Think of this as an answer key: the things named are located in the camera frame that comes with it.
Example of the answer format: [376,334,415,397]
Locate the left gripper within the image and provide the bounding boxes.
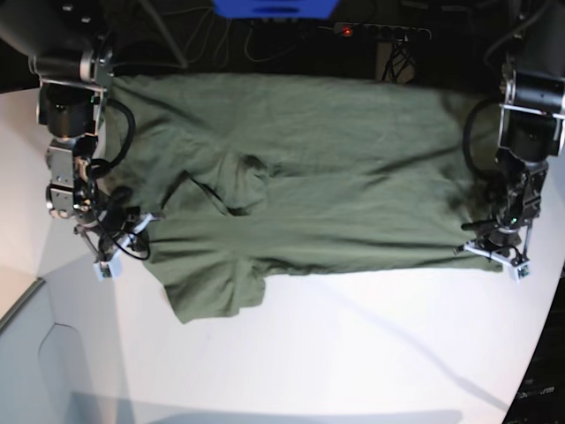
[454,220,532,268]

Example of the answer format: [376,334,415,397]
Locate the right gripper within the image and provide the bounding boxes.
[73,213,163,265]

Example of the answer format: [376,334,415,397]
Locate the green t-shirt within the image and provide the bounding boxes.
[104,73,500,323]

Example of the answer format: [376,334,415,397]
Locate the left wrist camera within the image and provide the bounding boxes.
[509,261,531,283]

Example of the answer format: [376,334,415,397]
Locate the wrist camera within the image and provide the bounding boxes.
[93,258,122,281]
[509,261,531,283]

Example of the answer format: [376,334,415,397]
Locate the white cable loops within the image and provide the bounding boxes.
[183,12,310,67]

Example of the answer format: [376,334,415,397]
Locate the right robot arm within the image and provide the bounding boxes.
[1,1,155,273]

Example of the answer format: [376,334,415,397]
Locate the blue box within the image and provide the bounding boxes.
[213,0,339,19]

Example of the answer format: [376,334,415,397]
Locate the black power strip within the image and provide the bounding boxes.
[333,22,433,42]

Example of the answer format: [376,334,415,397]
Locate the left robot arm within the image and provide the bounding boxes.
[456,1,564,280]

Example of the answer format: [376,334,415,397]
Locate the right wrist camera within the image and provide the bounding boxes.
[93,258,122,281]

